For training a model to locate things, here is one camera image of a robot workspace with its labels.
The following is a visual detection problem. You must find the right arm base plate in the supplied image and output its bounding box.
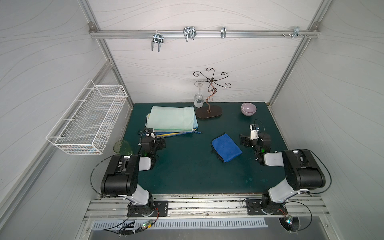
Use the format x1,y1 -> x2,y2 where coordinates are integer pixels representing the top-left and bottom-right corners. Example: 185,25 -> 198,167
242,199 -> 288,216

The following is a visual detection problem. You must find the blue microfibre cloth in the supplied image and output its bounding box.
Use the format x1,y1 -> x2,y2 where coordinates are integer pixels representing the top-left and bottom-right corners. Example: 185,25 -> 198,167
211,133 -> 243,163

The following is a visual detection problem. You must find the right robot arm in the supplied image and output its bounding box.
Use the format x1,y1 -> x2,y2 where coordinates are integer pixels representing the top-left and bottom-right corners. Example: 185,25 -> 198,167
239,124 -> 327,215

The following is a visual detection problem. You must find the wine glass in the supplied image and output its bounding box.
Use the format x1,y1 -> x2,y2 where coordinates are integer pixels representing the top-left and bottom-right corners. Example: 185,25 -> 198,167
194,81 -> 204,108

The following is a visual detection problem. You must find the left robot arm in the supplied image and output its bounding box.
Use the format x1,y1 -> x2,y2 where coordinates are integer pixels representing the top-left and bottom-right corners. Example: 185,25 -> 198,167
90,128 -> 166,217

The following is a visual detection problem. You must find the white wire basket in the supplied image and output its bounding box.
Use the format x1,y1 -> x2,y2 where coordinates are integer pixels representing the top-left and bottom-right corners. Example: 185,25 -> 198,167
46,80 -> 128,155

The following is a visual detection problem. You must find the metal hook clip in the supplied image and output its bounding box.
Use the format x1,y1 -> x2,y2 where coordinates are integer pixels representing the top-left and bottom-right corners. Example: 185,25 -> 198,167
183,27 -> 197,42
151,33 -> 164,53
221,27 -> 227,39
282,27 -> 309,39

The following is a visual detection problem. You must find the metal scroll glass rack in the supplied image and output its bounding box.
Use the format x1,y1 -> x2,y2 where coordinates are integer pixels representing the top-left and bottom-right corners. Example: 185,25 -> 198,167
193,67 -> 232,120

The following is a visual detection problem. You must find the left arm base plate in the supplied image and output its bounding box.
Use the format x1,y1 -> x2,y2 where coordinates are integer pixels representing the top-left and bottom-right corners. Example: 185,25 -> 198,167
127,201 -> 169,218

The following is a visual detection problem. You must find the green plastic cup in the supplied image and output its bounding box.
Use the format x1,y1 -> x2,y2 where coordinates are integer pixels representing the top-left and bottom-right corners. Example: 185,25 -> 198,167
113,140 -> 134,156

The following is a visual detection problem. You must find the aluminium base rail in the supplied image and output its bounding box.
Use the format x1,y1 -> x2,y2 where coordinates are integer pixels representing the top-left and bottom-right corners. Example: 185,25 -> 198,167
84,194 -> 331,220

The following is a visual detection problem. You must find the aluminium cross rail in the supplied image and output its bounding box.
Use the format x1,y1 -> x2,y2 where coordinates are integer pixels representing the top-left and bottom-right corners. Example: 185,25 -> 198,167
90,29 -> 321,39

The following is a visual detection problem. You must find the light blue document bag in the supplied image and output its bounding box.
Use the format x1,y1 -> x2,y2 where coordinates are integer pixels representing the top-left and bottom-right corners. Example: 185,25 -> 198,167
146,114 -> 198,131

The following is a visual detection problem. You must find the pink ceramic bowl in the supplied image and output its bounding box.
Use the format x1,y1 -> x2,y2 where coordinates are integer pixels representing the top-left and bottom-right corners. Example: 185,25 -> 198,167
241,103 -> 257,117

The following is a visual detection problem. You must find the white vent strip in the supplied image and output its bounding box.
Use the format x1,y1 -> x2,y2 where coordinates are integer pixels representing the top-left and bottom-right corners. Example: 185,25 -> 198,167
92,217 -> 268,231

